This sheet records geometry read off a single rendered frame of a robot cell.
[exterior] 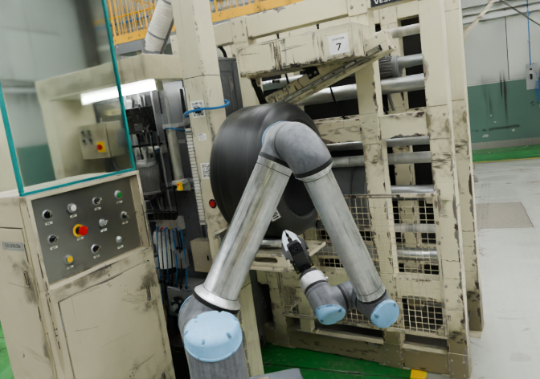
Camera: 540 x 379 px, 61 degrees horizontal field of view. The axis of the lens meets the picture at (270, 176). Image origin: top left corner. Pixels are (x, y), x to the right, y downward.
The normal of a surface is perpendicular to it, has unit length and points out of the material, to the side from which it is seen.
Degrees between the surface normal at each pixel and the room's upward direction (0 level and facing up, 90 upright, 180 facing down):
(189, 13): 90
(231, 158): 70
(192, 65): 90
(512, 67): 90
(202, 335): 7
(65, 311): 90
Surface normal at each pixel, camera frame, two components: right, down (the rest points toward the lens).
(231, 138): -0.50, -0.43
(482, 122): -0.37, 0.18
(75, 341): 0.85, -0.04
